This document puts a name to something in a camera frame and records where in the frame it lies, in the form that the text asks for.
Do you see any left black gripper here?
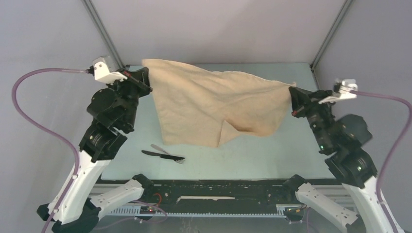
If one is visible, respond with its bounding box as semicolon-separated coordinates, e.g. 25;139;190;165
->
108;67;154;129

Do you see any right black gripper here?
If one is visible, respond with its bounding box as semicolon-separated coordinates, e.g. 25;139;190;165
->
287;86;335;151

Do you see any beige cloth napkin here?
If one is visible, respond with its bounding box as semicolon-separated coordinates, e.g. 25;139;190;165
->
142;59;291;148

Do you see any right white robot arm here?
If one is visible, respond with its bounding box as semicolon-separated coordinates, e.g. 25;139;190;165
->
282;87;403;233

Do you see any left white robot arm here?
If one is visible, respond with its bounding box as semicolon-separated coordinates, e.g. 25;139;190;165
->
37;67;154;233

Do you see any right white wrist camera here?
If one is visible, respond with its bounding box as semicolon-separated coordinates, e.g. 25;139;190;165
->
318;79;358;104

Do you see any white cable duct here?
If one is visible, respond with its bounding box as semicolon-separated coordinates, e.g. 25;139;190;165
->
107;205;287;218

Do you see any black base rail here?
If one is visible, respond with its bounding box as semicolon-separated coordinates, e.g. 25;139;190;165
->
139;180;303;213

